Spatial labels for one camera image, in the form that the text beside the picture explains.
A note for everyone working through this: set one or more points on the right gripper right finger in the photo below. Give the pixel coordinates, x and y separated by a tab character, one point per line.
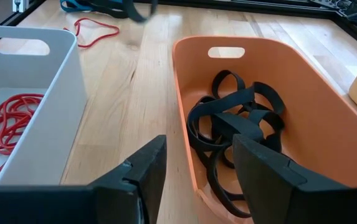
259	177

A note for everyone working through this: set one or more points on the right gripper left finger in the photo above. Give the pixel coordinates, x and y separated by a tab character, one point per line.
151	171

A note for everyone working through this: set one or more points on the thin black rubber band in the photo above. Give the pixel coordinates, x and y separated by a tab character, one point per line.
215	186

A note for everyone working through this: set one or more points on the orange plastic basket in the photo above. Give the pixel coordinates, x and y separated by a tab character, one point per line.
321	140

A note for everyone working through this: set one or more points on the blue rubber band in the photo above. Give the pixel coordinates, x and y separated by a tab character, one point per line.
72	7

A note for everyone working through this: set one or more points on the silver mounting bracket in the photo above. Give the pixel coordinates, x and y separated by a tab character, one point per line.
20	6

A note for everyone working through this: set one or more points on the white plastic basket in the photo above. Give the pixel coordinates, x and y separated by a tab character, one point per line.
56	124

